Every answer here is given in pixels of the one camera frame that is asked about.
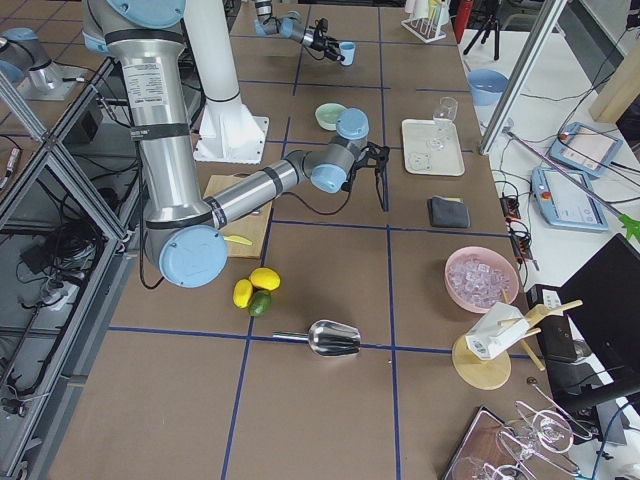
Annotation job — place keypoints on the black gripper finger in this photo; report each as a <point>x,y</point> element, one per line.
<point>380,187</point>

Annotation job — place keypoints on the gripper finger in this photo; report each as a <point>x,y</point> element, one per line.
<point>336,56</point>

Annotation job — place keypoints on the light blue plastic cup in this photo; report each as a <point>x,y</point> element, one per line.
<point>348,52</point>

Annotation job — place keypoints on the green ceramic bowl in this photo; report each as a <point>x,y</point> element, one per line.
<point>327,115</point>

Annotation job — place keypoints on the pink bowl of ice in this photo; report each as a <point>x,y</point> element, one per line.
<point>476,278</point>

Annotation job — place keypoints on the metal ice scoop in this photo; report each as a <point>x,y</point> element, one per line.
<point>327,338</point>

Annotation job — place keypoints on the cream bear tray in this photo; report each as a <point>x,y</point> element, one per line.
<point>420,160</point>

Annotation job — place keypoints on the clear wine glass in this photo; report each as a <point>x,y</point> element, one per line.
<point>443,117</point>

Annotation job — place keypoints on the wooden cutting board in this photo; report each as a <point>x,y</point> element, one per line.
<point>253,226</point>

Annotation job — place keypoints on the red cylinder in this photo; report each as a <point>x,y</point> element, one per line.
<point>461,19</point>

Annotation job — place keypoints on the yellow lemon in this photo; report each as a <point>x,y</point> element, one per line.
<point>242,293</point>
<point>265,278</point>

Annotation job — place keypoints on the yellow plastic knife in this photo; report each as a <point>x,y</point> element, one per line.
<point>238,240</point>

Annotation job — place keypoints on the black tripod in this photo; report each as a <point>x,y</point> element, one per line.
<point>491,26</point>

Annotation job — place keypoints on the green lime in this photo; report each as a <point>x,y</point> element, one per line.
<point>260,303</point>

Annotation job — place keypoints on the near blue teach pendant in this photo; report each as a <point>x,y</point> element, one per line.
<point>565,204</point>

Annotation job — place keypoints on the blue teach pendant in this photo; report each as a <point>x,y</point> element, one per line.
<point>581,147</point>
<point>565,204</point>

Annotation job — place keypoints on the far blue teach pendant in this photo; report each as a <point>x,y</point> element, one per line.
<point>581,147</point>

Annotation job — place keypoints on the wooden stand with carton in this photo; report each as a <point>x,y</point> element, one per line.
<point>480,356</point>

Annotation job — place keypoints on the reacher grabber stick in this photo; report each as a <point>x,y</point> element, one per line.
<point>630,225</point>

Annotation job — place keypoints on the black laptop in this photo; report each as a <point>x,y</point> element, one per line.
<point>608,320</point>

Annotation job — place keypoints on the upturned wine glasses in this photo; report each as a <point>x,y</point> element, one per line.
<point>492,448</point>

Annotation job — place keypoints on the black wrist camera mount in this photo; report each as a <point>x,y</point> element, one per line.
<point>373,156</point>

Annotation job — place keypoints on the white wire cup rack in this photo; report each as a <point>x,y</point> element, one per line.
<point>426,19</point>

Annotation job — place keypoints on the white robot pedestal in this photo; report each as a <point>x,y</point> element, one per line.
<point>228,131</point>

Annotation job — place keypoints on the aluminium frame post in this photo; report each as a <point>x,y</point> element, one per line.
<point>541,30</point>

